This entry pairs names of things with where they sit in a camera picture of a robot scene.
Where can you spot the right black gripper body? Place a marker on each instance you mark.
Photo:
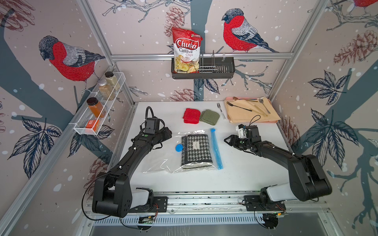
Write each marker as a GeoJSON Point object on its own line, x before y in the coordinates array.
{"type": "Point", "coordinates": [243, 143]}

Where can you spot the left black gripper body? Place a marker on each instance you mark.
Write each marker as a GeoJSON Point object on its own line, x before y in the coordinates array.
{"type": "Point", "coordinates": [163, 134]}

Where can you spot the olive green knitted scarf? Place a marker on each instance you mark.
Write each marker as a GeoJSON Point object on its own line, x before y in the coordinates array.
{"type": "Point", "coordinates": [209, 117]}

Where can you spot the red knitted scarf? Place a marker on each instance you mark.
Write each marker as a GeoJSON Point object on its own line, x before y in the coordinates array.
{"type": "Point", "coordinates": [191, 116]}

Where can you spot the black white houndstooth scarf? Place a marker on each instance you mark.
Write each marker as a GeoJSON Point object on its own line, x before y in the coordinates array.
{"type": "Point", "coordinates": [196, 149]}

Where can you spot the clear plastic vacuum bag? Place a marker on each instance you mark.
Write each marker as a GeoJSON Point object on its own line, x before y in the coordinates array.
{"type": "Point", "coordinates": [169, 160]}

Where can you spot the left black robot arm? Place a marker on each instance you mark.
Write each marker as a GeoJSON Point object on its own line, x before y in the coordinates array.
{"type": "Point", "coordinates": [113, 195]}

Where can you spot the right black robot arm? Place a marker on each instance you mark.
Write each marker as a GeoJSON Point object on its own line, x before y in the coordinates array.
{"type": "Point", "coordinates": [307, 179]}

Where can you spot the blue vacuum bag valve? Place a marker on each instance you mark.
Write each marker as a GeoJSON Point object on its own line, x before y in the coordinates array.
{"type": "Point", "coordinates": [179, 147]}

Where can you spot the red Chuba chips bag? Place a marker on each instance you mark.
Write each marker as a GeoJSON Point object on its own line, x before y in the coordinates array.
{"type": "Point", "coordinates": [186, 48]}

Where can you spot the beige tongs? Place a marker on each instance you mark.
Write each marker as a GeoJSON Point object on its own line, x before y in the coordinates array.
{"type": "Point", "coordinates": [257, 108]}

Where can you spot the black fork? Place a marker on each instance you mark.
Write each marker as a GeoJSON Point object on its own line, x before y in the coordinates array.
{"type": "Point", "coordinates": [232, 105]}

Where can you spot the beige cloth napkin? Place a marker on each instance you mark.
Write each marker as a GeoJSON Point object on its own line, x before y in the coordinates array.
{"type": "Point", "coordinates": [237, 115]}

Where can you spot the gold spoon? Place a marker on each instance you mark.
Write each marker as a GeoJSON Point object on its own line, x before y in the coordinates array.
{"type": "Point", "coordinates": [246, 99]}

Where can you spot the pink tray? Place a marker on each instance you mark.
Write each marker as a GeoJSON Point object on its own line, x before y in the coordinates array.
{"type": "Point", "coordinates": [231, 98]}

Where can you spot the silver spoon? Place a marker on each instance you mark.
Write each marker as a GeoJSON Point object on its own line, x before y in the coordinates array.
{"type": "Point", "coordinates": [262, 102]}

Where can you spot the small orange box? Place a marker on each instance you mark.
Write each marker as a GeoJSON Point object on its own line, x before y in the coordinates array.
{"type": "Point", "coordinates": [93, 124]}

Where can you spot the orange spice jar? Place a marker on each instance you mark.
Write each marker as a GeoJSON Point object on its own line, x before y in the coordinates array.
{"type": "Point", "coordinates": [96, 107]}

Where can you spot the beige spice jar middle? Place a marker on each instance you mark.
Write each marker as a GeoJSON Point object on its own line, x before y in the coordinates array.
{"type": "Point", "coordinates": [106, 90]}

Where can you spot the beige spice jar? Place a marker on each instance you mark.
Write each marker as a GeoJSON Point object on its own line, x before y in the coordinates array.
{"type": "Point", "coordinates": [112, 80]}
{"type": "Point", "coordinates": [106, 90]}

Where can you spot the beige spice jar rear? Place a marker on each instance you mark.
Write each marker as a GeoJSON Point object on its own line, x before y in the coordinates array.
{"type": "Point", "coordinates": [112, 80]}

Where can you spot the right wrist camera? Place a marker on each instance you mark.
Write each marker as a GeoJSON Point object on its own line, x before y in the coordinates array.
{"type": "Point", "coordinates": [250, 132]}

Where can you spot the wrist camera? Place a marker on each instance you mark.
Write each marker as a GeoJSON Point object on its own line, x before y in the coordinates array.
{"type": "Point", "coordinates": [250, 132]}
{"type": "Point", "coordinates": [152, 126]}

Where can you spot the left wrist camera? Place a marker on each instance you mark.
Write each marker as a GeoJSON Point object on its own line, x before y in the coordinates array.
{"type": "Point", "coordinates": [152, 126]}

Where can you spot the white handled fork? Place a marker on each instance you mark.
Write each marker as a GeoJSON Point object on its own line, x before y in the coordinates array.
{"type": "Point", "coordinates": [222, 113]}

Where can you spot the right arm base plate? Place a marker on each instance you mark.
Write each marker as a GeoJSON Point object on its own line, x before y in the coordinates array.
{"type": "Point", "coordinates": [255, 203]}

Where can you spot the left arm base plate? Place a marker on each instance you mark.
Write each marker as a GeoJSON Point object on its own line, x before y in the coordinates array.
{"type": "Point", "coordinates": [159, 204]}

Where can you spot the clear acrylic wall shelf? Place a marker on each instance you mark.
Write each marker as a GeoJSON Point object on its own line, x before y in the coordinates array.
{"type": "Point", "coordinates": [103, 131]}

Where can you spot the black wall basket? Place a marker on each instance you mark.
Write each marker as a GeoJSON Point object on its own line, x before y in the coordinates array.
{"type": "Point", "coordinates": [209, 68]}

